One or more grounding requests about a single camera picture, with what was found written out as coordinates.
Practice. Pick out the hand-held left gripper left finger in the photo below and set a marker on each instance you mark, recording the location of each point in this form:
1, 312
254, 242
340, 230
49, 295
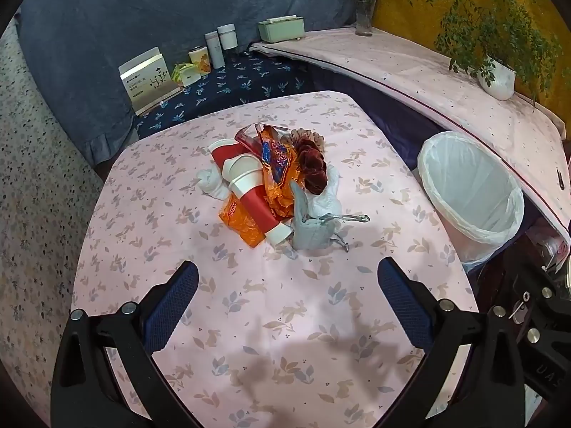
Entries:
171, 307

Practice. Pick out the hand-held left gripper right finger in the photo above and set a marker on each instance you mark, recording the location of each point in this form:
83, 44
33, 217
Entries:
403, 307

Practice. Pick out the white tissue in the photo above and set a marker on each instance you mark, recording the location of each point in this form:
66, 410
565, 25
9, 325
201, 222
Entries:
212, 185

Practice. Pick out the bin with white liner bag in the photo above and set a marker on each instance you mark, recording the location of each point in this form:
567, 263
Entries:
473, 196

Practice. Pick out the clear plastic glove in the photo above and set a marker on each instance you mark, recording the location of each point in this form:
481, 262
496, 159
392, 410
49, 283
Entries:
330, 196

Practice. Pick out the orange snack wrapper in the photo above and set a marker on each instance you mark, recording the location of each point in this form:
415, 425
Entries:
277, 160

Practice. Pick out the red transparent wrapper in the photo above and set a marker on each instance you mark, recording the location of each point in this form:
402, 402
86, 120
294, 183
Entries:
247, 138

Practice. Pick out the pink rabbit-print tablecloth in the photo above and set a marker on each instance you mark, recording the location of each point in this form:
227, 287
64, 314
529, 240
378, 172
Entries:
267, 303

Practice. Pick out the white flower-print box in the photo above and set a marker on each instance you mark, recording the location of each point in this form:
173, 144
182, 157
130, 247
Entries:
147, 82

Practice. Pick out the navy floral cloth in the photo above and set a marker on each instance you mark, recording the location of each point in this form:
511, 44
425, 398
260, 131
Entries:
232, 84

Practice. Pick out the small green packet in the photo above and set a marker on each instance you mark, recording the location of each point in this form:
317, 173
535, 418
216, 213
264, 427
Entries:
187, 76

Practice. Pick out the pale pink dotted cloth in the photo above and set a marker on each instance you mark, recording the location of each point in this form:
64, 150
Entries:
401, 67

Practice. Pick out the green plant in white pot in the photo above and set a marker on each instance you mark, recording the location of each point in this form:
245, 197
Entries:
497, 81

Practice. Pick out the yellow floral tin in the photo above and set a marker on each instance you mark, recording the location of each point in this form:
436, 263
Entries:
199, 61

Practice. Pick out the slim white bottle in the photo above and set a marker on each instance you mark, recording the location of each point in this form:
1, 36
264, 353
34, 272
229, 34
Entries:
215, 51

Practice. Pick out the wide white canister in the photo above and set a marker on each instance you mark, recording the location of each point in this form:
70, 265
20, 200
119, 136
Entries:
228, 38

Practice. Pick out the yellow cloth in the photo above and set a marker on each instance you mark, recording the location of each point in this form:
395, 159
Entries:
415, 18

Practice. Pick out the blue-grey cloth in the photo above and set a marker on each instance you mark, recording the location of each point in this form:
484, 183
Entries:
111, 22

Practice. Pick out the glass vase with flowers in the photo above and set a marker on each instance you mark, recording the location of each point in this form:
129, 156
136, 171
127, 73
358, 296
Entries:
363, 18

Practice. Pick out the pale green tissue box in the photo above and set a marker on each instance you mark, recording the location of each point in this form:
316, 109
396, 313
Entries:
281, 31

